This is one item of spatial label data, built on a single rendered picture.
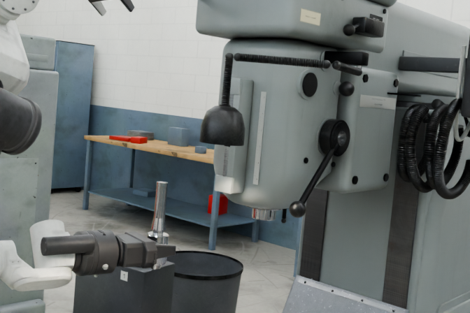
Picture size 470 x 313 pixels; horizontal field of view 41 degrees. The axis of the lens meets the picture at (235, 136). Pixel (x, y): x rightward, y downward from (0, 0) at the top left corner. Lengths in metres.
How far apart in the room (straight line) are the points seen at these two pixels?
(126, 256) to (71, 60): 7.27
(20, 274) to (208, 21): 0.58
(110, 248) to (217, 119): 0.42
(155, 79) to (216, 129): 6.89
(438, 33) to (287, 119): 0.58
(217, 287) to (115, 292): 1.62
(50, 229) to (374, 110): 0.69
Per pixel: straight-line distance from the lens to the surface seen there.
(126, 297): 1.55
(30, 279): 1.22
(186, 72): 7.46
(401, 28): 1.42
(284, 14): 1.08
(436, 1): 5.76
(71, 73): 8.49
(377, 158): 1.35
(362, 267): 1.58
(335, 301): 1.61
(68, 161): 8.58
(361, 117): 1.28
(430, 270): 1.54
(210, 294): 3.15
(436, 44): 1.59
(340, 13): 1.19
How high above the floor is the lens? 1.52
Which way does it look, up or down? 4 degrees down
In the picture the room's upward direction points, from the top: 5 degrees clockwise
